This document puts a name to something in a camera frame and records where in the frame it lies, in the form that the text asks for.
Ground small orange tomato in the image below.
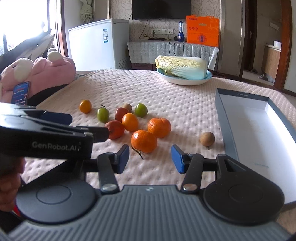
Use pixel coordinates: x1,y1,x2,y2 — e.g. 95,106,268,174
79,99,92,114

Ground dark red wrinkled fruit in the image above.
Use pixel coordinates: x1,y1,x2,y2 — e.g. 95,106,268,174
105,120,125,140

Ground cloth covered tv cabinet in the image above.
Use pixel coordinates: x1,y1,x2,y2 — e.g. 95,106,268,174
127,40,219,70

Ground mandarin orange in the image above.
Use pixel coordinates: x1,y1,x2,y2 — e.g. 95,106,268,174
147,118,171,138
131,130,158,154

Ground pink plush toy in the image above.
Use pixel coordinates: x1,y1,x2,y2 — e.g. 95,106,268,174
1,48,76,103

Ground white chest freezer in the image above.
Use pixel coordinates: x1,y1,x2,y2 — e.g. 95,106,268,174
69,19,130,71

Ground orange cherry tomato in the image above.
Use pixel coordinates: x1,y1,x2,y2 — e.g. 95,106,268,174
121,113,139,132

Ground pink quilted table cover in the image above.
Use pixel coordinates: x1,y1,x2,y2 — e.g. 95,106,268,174
21,68,296,229

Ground small brown longan back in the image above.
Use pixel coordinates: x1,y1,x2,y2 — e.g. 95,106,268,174
123,103,132,113

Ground blue glass bottle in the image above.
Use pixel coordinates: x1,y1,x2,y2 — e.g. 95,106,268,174
177,21,185,42

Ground orange gift bag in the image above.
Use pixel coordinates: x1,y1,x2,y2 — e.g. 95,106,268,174
186,15,220,47

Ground tied curtain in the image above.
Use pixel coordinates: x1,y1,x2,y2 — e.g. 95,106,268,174
80,0,93,24

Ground napa cabbage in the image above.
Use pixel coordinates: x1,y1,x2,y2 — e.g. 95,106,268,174
155,55,208,80

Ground green round tomato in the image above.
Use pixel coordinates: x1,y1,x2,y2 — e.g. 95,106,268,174
134,103,148,118

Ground white blue plate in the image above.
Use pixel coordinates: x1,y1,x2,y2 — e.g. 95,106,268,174
157,69,213,86

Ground grey shallow cardboard box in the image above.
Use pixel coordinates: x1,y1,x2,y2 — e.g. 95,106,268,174
215,88,295,208

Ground smartphone with lit screen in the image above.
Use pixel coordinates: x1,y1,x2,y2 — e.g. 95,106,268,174
11,81,30,105

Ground green tomato with stem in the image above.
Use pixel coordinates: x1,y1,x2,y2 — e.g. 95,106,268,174
97,105,109,123

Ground person's left hand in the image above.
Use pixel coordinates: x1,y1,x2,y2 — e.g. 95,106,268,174
1,157,26,212

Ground wooden hallway cabinet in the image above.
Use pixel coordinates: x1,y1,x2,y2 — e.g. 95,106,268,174
261,45,281,81

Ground red tomato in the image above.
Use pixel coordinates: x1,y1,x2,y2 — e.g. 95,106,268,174
115,107,129,122

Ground black television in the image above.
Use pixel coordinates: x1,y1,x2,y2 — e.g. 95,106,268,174
132,0,191,20

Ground wall power socket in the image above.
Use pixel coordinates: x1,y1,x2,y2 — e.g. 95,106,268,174
151,29,174,35

